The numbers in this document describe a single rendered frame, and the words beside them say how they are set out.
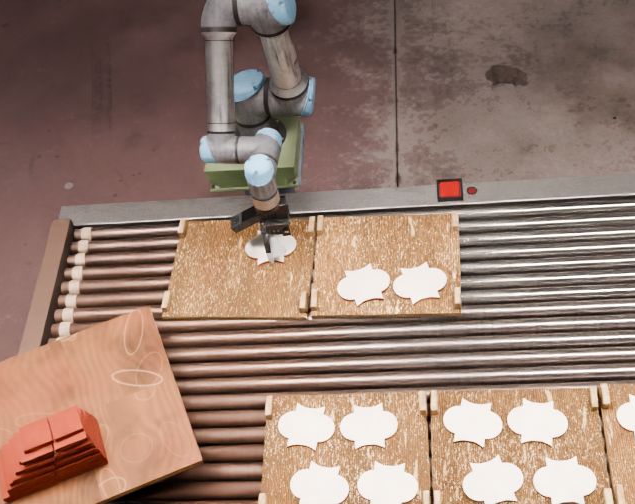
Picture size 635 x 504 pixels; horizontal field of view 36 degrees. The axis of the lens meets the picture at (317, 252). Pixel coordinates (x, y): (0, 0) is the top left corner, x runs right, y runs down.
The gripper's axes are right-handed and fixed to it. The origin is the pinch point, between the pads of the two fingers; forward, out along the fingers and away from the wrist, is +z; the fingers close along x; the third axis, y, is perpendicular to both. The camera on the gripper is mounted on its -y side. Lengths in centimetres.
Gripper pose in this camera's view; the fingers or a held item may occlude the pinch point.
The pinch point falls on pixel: (270, 247)
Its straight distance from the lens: 284.4
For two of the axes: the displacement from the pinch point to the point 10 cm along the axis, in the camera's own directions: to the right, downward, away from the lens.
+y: 9.9, -1.0, -0.8
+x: -0.3, -7.9, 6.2
